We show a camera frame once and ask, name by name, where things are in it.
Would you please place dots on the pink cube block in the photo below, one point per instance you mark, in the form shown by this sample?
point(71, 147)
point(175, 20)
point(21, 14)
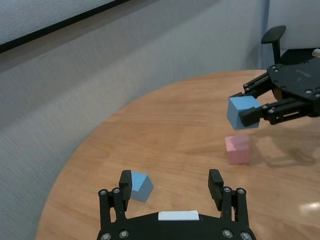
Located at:
point(237, 152)

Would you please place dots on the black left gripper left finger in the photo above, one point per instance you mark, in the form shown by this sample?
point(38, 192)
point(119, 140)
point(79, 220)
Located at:
point(123, 192)

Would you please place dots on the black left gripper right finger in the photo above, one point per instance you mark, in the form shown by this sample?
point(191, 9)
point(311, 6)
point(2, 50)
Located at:
point(216, 192)

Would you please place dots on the blue cube block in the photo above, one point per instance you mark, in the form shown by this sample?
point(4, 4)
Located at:
point(235, 112)
point(141, 186)

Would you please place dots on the black wall rail strip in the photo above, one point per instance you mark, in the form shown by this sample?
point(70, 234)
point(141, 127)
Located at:
point(50, 28)

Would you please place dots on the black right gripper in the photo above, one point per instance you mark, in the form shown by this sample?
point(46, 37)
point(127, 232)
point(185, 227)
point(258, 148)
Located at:
point(297, 80)

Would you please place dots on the black office chair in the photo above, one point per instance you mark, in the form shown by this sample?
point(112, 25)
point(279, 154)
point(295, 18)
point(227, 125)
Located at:
point(275, 35)

